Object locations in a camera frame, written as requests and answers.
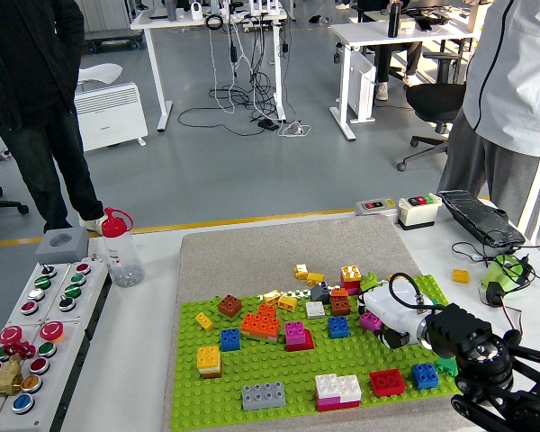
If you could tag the grey eight-stud brick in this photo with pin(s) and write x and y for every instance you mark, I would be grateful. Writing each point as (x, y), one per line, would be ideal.
(264, 396)

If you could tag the white small camera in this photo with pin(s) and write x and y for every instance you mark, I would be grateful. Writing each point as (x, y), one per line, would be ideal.
(197, 11)

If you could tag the grey block with hole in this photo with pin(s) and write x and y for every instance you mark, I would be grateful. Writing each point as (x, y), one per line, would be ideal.
(72, 249)

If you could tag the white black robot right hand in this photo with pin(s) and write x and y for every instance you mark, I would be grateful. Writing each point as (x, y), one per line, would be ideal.
(396, 310)

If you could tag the white desk with tower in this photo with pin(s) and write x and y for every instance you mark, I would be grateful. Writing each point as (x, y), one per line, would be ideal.
(364, 33)

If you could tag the red square brick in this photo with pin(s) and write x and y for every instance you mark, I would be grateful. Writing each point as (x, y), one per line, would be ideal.
(387, 382)

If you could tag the white eight-button control box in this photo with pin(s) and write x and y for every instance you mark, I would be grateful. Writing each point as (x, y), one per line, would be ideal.
(56, 288)

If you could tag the white plastic chair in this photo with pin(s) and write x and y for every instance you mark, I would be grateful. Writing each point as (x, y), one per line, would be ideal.
(101, 72)

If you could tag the yellow red brick stack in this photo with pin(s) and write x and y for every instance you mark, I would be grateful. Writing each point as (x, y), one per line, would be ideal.
(351, 275)

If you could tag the white emergency-stop button box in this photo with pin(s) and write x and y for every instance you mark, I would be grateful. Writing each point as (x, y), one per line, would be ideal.
(45, 396)

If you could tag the blue square brick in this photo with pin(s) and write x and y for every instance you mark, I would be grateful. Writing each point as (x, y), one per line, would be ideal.
(230, 339)
(338, 327)
(425, 375)

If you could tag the black power adapter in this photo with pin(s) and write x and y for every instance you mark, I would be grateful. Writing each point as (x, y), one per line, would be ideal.
(268, 125)

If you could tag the grey-brown table mat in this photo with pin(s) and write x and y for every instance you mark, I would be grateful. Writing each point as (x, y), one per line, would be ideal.
(274, 247)

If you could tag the lime green brick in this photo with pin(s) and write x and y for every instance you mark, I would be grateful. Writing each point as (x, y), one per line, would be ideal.
(369, 282)

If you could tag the orange brown brick stack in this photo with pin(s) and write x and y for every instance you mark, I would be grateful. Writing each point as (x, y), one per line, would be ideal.
(340, 303)

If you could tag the white magenta brick stack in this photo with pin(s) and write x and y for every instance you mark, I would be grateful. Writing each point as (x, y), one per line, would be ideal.
(337, 386)

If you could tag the person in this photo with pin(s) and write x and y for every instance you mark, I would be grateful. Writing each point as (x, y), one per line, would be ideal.
(384, 63)
(27, 67)
(513, 67)

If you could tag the green studded baseplate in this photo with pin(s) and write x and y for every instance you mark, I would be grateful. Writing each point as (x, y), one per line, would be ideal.
(274, 364)

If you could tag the white flat square brick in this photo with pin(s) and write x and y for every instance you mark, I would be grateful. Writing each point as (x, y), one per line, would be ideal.
(315, 310)

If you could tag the magenta square brick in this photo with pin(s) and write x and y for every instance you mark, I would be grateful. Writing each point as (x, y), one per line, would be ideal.
(368, 322)
(295, 332)

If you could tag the clear bottle red cap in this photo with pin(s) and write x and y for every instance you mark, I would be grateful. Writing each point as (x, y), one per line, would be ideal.
(119, 256)

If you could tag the white switch box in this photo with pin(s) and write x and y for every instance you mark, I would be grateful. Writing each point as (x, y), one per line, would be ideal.
(416, 216)

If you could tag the dark green brick piece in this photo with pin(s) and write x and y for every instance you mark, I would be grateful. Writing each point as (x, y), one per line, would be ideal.
(447, 366)

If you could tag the black wheeled dolly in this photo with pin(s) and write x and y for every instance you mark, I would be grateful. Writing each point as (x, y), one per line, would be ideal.
(117, 42)

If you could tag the light green tape roll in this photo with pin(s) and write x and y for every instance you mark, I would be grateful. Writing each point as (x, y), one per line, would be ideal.
(492, 274)

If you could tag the small narrow yellow brick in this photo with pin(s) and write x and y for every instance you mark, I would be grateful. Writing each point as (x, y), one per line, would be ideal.
(204, 321)

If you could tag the brass valve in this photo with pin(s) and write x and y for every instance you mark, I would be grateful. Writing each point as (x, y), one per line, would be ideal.
(4, 382)

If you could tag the white computer tower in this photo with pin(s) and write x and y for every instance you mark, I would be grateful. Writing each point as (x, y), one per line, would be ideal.
(362, 90)

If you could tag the grey floor power strip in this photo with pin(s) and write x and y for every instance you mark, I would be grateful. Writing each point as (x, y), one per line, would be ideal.
(5, 154)

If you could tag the shiny gold brick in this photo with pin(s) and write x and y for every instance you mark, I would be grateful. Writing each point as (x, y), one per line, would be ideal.
(288, 303)
(272, 297)

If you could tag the black keyboard tray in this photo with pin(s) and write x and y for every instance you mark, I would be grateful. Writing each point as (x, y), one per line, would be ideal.
(477, 216)

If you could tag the orange brick cluster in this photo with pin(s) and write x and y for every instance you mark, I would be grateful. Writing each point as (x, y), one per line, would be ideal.
(259, 324)

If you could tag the grey sloped brick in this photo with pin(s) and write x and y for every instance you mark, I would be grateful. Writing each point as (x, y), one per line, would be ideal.
(320, 292)

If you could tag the yellow square brick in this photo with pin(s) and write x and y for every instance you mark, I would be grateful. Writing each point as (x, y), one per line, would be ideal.
(461, 276)

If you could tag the brown square brick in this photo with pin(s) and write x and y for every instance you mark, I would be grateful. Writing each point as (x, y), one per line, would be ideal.
(230, 306)

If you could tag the white panel heater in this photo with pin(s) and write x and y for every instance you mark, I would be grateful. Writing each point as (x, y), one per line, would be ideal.
(112, 117)

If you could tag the grey switch box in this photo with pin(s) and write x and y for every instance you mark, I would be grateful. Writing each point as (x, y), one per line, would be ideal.
(374, 207)

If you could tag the red sloped brick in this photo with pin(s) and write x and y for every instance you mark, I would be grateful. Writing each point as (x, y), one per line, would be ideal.
(308, 342)

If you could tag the black bottle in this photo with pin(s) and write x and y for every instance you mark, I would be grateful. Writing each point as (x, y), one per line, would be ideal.
(394, 22)

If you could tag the yellow tan brick stack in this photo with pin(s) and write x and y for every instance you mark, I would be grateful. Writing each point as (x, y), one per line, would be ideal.
(208, 357)

